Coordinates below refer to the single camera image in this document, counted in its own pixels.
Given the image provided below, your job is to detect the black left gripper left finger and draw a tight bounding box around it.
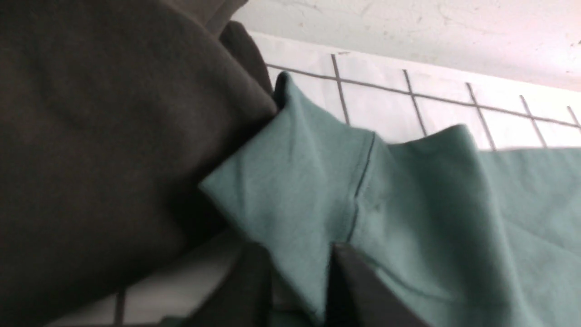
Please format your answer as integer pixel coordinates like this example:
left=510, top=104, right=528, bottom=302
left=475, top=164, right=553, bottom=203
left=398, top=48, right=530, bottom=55
left=181, top=243, right=272, bottom=327

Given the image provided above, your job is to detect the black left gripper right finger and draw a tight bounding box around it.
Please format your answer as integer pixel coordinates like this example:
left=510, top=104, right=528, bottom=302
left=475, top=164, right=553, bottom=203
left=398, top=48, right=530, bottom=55
left=325, top=243, right=427, bottom=327

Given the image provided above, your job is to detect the green long sleeve shirt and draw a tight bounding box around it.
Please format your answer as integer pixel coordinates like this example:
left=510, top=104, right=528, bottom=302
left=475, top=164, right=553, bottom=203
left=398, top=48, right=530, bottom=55
left=196, top=72, right=580, bottom=327

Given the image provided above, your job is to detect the dark olive shirt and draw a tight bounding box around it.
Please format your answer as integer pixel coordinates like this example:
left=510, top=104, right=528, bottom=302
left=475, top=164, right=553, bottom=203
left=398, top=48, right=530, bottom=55
left=0, top=0, right=277, bottom=327

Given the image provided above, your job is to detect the white grid tablecloth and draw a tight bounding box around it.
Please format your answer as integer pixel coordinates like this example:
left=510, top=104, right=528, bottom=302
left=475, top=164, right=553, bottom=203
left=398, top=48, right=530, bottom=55
left=53, top=32, right=580, bottom=327

